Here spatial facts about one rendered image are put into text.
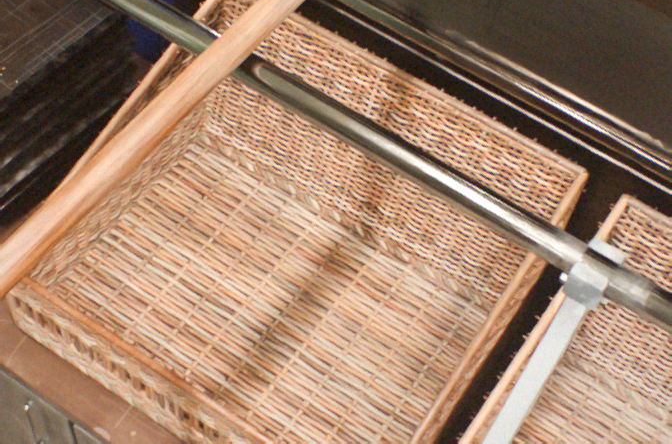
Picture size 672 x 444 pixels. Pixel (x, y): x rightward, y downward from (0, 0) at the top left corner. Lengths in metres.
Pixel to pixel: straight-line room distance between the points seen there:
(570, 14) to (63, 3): 0.69
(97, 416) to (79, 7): 0.54
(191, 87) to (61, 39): 0.61
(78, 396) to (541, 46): 0.73
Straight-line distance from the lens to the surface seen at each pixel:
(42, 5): 1.70
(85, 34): 1.64
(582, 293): 1.03
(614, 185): 1.56
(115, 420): 1.58
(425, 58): 1.56
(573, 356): 1.66
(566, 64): 1.42
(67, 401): 1.60
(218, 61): 1.07
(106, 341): 1.47
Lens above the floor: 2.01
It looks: 54 degrees down
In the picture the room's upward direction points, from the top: 6 degrees clockwise
